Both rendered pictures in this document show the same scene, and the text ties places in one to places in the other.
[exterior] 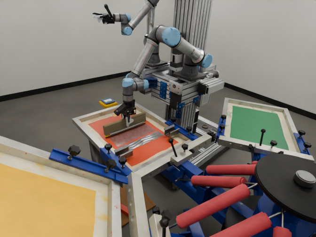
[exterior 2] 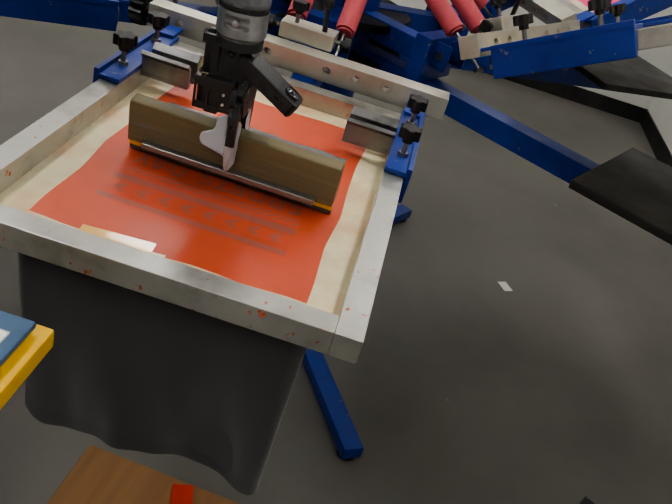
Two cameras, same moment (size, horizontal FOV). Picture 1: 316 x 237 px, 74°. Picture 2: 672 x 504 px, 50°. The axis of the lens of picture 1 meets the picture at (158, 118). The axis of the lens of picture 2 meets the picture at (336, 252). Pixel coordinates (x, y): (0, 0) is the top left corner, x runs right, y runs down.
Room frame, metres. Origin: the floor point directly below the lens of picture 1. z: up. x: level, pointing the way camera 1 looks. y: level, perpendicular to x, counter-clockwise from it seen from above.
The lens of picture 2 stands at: (1.97, 1.11, 1.56)
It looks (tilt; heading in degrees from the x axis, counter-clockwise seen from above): 33 degrees down; 224
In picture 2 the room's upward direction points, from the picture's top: 18 degrees clockwise
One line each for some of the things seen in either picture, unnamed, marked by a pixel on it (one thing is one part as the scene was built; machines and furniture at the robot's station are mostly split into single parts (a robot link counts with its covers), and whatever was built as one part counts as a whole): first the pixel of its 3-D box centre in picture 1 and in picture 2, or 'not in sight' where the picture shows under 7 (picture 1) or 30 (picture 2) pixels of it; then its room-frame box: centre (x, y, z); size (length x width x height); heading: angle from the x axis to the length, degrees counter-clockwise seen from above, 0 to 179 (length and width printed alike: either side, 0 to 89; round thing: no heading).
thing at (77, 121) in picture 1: (131, 130); (233, 157); (1.32, 0.19, 0.97); 0.79 x 0.58 x 0.04; 42
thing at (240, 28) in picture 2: (127, 97); (241, 23); (1.38, 0.23, 1.22); 0.08 x 0.08 x 0.05
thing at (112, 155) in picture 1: (115, 163); (402, 151); (0.96, 0.24, 0.97); 0.30 x 0.05 x 0.07; 42
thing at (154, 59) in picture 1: (153, 56); not in sight; (2.22, 0.09, 1.31); 0.15 x 0.15 x 0.10
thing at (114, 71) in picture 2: (180, 132); (138, 65); (1.33, -0.17, 0.97); 0.30 x 0.05 x 0.07; 42
